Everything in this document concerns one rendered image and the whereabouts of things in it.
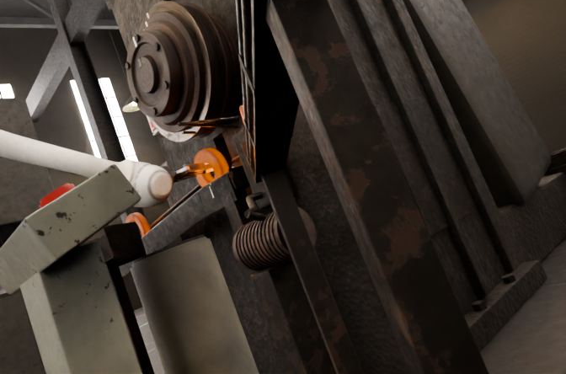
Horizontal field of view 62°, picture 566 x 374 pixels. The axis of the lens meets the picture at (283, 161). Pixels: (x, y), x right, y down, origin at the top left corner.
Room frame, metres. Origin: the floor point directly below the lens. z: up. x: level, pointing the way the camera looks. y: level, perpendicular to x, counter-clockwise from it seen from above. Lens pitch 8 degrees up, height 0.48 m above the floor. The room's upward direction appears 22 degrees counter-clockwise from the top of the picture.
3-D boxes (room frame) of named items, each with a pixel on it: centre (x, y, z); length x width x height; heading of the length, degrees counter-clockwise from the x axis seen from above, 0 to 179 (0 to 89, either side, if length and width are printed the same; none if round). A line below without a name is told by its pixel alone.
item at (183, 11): (1.55, 0.23, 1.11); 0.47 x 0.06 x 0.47; 44
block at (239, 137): (1.39, 0.05, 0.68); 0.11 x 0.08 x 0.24; 134
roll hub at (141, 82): (1.48, 0.30, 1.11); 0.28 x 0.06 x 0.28; 44
